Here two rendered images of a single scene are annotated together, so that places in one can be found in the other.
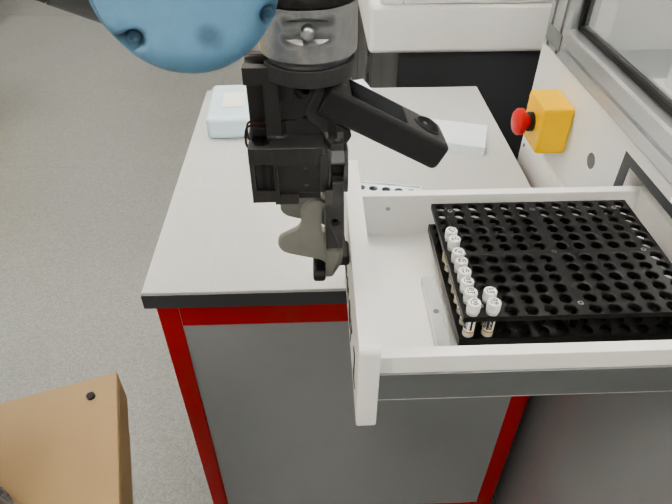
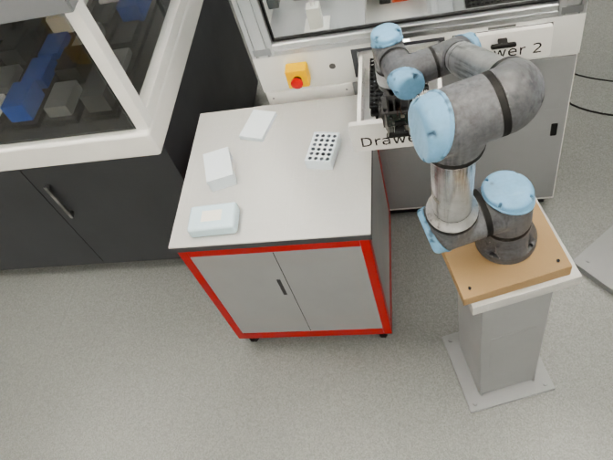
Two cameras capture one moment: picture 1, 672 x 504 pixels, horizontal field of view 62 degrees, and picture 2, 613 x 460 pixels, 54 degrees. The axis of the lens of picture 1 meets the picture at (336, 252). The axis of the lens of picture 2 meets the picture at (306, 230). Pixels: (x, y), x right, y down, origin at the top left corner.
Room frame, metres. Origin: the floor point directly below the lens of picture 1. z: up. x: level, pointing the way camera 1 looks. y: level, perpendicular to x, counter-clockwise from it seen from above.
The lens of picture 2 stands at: (0.29, 1.21, 2.14)
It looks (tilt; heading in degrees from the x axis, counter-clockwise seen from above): 52 degrees down; 293
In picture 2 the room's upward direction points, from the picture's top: 21 degrees counter-clockwise
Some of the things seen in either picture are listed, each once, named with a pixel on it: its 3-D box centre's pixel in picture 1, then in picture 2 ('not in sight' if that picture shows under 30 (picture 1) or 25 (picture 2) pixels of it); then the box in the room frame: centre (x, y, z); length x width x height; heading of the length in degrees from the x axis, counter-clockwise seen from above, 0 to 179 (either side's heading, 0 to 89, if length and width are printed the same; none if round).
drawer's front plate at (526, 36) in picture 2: not in sight; (501, 46); (0.13, -0.35, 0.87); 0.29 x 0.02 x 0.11; 2
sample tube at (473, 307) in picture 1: (470, 319); not in sight; (0.36, -0.12, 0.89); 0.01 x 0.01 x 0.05
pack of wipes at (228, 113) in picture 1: (235, 110); (213, 219); (1.00, 0.19, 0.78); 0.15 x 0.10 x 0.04; 4
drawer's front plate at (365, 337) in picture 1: (356, 275); (400, 132); (0.43, -0.02, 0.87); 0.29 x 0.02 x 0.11; 2
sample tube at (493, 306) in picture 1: (490, 319); not in sight; (0.36, -0.14, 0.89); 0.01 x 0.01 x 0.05
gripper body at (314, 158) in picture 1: (302, 125); (394, 99); (0.43, 0.03, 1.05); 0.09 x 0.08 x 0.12; 92
